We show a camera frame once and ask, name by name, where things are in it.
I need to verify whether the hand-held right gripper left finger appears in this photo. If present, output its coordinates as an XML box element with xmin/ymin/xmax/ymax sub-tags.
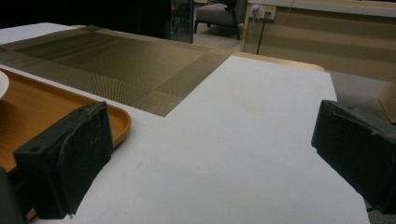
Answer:
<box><xmin>13</xmin><ymin>101</ymin><xmax>114</xmax><ymax>220</ymax></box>

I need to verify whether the black hanging cable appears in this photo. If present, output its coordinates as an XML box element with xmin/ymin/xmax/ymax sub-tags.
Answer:
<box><xmin>256</xmin><ymin>12</ymin><xmax>271</xmax><ymax>56</ymax></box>

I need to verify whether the white ceramic plate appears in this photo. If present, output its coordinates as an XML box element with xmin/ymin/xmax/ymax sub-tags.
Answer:
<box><xmin>0</xmin><ymin>70</ymin><xmax>10</xmax><ymax>101</ymax></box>

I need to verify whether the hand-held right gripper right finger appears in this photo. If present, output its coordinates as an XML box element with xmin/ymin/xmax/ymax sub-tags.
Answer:
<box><xmin>310</xmin><ymin>99</ymin><xmax>396</xmax><ymax>216</ymax></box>

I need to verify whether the wooden table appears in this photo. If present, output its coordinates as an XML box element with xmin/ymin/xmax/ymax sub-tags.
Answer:
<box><xmin>232</xmin><ymin>50</ymin><xmax>326</xmax><ymax>73</ymax></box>

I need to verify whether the dark grey chair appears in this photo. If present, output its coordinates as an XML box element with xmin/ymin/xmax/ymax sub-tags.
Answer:
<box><xmin>194</xmin><ymin>0</ymin><xmax>249</xmax><ymax>41</ymax></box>

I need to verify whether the brown woven placemat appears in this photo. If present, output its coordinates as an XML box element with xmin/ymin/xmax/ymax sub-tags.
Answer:
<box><xmin>0</xmin><ymin>25</ymin><xmax>234</xmax><ymax>118</ymax></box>

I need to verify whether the white wall outlet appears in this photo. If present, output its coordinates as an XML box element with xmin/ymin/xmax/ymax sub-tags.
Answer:
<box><xmin>249</xmin><ymin>4</ymin><xmax>277</xmax><ymax>21</ymax></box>

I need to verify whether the glass-fronted cabinet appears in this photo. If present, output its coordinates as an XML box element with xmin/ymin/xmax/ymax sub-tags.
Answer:
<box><xmin>169</xmin><ymin>0</ymin><xmax>195</xmax><ymax>44</ymax></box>

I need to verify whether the orange wood-grain tray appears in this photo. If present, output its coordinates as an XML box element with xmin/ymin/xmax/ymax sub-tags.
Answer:
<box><xmin>0</xmin><ymin>68</ymin><xmax>132</xmax><ymax>220</ymax></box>

